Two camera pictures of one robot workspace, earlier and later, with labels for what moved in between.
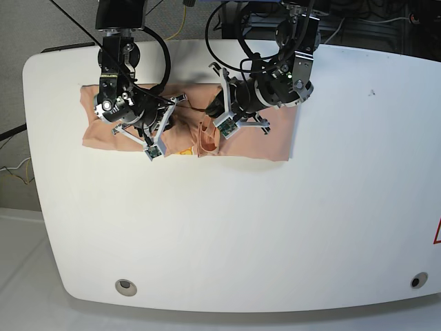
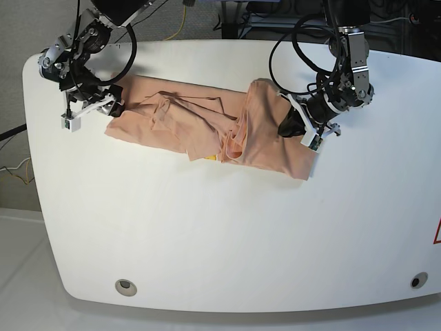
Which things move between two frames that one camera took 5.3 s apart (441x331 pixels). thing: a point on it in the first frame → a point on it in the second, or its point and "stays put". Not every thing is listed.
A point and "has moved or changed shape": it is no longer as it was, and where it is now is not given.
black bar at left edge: (13, 132) stays put
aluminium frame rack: (410, 28) stays put
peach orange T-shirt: (182, 121) has moved or changed shape
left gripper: (150, 129) → (93, 94)
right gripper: (243, 99) → (315, 114)
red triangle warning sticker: (437, 236) stays put
